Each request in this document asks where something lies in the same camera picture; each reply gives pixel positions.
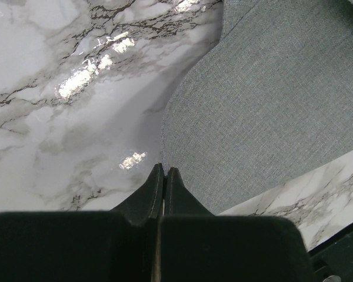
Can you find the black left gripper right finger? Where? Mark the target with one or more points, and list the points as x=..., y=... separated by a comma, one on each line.
x=198, y=246

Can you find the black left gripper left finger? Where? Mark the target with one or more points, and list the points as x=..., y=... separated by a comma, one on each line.
x=113, y=245

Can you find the grey woven cloth napkin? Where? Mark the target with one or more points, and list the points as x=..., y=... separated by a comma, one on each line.
x=271, y=101

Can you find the black metal base frame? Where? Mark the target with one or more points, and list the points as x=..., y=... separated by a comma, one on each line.
x=333, y=259

